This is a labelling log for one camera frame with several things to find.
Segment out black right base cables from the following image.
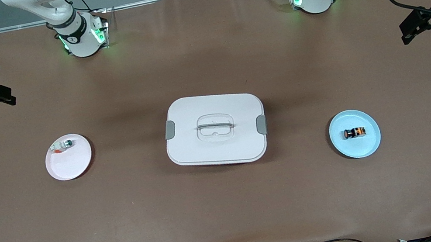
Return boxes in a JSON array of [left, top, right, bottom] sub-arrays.
[[59, 0, 108, 22]]

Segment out light blue round plate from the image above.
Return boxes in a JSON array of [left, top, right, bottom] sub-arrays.
[[326, 105, 384, 163]]

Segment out brown table mat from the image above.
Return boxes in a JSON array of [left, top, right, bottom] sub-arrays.
[[0, 0, 431, 242]]

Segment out white lidded plastic box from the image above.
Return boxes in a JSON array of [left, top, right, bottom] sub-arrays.
[[158, 84, 273, 176]]

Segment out pink round plate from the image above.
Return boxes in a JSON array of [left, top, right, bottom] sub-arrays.
[[41, 131, 96, 184]]

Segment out green push button switch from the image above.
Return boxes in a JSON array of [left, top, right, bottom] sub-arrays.
[[49, 138, 74, 154]]

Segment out orange push button switch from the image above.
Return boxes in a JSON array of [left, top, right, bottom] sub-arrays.
[[342, 125, 368, 141]]

